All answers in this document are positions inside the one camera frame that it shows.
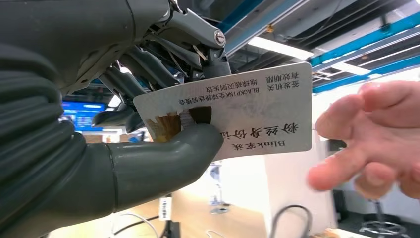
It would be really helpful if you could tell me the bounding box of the white ID card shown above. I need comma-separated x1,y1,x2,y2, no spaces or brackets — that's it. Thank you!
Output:
133,61,313,162

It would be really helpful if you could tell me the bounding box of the blue monitor screen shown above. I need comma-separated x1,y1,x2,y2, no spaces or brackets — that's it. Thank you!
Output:
60,101,107,133

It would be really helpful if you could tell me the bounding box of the chrome stool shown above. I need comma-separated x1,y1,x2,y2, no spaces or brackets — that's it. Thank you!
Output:
359,199,409,238

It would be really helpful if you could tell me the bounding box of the white cabinet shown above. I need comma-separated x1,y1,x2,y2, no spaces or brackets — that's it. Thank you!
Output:
262,131,339,231

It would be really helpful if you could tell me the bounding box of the black plug with label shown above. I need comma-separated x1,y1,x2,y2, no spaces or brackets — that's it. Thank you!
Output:
158,194,182,238

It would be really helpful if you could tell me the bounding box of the black looped cable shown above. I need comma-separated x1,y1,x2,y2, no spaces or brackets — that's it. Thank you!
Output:
269,204,313,238

